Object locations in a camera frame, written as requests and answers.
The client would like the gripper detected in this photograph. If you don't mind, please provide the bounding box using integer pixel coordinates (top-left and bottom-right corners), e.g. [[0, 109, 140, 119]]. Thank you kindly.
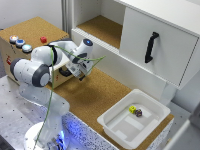
[[65, 53, 94, 80]]

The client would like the white cabinet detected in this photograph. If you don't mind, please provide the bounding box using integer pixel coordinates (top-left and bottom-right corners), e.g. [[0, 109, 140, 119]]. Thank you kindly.
[[69, 0, 200, 108]]

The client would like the pink block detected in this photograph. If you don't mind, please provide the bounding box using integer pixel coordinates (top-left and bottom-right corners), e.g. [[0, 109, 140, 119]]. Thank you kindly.
[[40, 36, 48, 44]]

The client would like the green button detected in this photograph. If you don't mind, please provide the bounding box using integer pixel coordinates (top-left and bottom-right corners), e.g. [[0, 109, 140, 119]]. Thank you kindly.
[[21, 43, 33, 54]]

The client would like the blue button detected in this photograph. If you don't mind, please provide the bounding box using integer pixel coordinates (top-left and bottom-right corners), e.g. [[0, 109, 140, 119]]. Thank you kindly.
[[15, 38, 26, 49]]

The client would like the yellow block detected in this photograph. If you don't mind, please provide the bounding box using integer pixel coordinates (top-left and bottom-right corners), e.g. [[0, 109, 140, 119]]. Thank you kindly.
[[128, 105, 137, 114]]

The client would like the red button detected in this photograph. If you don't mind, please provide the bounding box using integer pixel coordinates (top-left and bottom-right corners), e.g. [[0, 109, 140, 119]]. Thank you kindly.
[[8, 34, 19, 45]]

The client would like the purple block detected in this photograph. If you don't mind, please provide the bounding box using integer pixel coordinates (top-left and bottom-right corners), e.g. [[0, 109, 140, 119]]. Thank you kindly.
[[134, 109, 144, 118]]

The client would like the white plastic box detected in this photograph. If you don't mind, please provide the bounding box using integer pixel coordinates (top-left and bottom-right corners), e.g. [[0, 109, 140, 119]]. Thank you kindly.
[[96, 88, 172, 150]]

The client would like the white sliding door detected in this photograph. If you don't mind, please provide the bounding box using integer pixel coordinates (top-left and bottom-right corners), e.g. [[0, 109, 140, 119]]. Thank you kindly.
[[118, 6, 200, 88]]

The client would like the black drawer handle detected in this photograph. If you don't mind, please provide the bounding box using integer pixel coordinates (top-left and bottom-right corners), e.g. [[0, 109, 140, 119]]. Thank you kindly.
[[59, 67, 73, 78]]

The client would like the green cable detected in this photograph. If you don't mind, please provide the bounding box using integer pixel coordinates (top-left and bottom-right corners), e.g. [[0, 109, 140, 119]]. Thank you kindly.
[[32, 45, 107, 150]]

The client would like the black door handle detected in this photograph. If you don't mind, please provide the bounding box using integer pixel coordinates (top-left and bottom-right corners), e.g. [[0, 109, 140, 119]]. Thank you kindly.
[[144, 31, 160, 64]]

